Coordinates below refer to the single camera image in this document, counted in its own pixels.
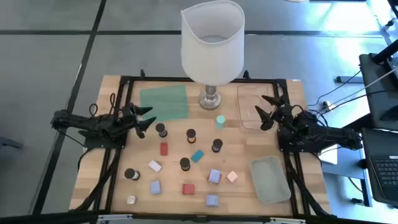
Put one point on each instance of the white wall charger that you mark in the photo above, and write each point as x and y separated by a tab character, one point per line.
155	166

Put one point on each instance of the grey chair leg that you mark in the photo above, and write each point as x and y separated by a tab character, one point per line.
9	143

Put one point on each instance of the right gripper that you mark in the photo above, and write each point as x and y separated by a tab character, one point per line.
284	113

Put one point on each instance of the lavender wall charger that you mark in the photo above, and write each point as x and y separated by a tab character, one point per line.
212	200
214	175
155	187

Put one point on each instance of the purple sand hourglass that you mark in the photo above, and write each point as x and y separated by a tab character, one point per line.
217	143

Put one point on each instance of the table lamp white shade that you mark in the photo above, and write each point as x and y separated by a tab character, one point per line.
211	56

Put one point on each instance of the pink wall charger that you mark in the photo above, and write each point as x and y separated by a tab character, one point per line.
232	176

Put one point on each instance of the white sand hourglass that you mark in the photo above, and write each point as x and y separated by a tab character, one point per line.
129	173

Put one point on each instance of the slim red wall charger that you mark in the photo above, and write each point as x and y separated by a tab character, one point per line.
163	149

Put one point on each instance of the blue sand hourglass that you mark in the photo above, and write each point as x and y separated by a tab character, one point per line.
160	127

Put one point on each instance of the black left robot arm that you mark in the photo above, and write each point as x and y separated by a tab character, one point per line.
74	119

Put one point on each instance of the black crossbar silver brackets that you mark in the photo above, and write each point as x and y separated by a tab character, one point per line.
46	219

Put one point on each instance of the white power strip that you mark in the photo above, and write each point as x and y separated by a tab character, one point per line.
327	105

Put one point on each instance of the black aluminium table frame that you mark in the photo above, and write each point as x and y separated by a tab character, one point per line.
155	79

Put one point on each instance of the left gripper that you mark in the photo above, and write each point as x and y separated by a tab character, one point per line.
126	119

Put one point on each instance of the black laptop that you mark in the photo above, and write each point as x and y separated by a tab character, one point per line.
385	174

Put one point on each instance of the small white cube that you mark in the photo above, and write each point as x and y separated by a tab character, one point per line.
131	199

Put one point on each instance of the grey floor bracket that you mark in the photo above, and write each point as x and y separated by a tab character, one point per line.
348	79

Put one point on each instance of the clear plastic bin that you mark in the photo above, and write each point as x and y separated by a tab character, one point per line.
245	115

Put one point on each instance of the grey plastic bin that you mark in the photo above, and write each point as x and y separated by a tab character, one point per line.
269	180

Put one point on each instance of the green flat mat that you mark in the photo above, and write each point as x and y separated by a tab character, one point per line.
164	102

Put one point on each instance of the black desk top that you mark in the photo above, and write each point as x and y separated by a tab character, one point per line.
376	93

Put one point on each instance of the teal wall charger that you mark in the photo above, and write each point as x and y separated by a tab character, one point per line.
197	156

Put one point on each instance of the orange sand hourglass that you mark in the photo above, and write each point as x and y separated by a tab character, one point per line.
191	133

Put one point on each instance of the black diagonal pole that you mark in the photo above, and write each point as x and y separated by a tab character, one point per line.
385	51

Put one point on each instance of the mint capped hourglass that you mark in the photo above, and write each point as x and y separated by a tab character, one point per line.
220	121

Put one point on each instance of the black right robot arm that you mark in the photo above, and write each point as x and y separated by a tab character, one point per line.
329	135

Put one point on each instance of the grey desk base frame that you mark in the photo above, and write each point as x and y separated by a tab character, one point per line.
351	169

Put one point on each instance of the red sand hourglass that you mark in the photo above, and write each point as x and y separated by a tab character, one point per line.
184	162

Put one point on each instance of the white paper sheet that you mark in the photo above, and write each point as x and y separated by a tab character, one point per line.
330	157

